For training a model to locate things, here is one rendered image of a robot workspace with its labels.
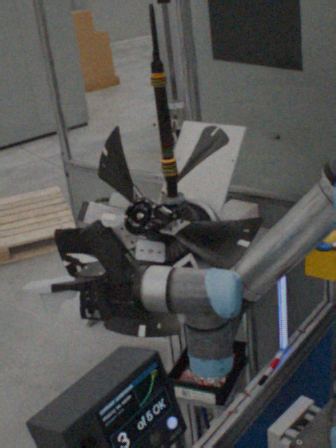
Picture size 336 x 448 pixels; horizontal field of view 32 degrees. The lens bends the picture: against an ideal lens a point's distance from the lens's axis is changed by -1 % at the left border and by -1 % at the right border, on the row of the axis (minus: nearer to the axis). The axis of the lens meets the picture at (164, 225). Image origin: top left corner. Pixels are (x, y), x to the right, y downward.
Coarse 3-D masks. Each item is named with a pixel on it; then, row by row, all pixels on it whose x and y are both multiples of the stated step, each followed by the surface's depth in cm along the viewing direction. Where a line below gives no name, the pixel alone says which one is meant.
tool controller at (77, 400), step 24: (120, 360) 114; (144, 360) 111; (96, 384) 108; (120, 384) 106; (144, 384) 110; (168, 384) 115; (48, 408) 105; (72, 408) 102; (96, 408) 102; (120, 408) 105; (144, 408) 110; (168, 408) 114; (48, 432) 99; (72, 432) 97; (96, 432) 101; (144, 432) 109; (168, 432) 114
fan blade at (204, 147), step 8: (208, 128) 188; (200, 136) 190; (208, 136) 183; (216, 136) 178; (224, 136) 174; (200, 144) 185; (208, 144) 178; (216, 144) 174; (224, 144) 172; (192, 152) 188; (200, 152) 179; (208, 152) 175; (192, 160) 180; (200, 160) 175; (184, 168) 181; (192, 168) 176
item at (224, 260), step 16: (192, 224) 178; (208, 224) 176; (224, 224) 173; (240, 224) 171; (256, 224) 168; (192, 240) 170; (208, 240) 168; (224, 240) 166; (208, 256) 164; (224, 256) 162; (240, 256) 161
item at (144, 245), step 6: (138, 240) 182; (144, 240) 182; (138, 246) 181; (144, 246) 182; (150, 246) 182; (156, 246) 183; (162, 246) 183; (138, 252) 181; (144, 252) 181; (156, 252) 182; (162, 252) 183; (138, 258) 180; (144, 258) 181; (150, 258) 181; (156, 258) 182; (162, 258) 182
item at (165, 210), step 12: (132, 204) 182; (144, 204) 181; (156, 204) 179; (132, 216) 181; (144, 216) 179; (156, 216) 177; (168, 216) 182; (132, 228) 180; (144, 228) 177; (156, 228) 178; (156, 240) 187; (168, 240) 184
